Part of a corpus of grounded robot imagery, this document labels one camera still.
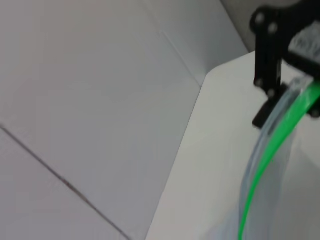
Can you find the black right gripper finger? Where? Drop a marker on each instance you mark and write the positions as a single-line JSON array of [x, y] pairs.
[[316, 108]]

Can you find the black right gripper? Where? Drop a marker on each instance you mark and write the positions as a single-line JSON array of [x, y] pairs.
[[300, 12]]

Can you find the clear green-zip document bag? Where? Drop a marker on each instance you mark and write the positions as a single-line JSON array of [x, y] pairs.
[[266, 155]]

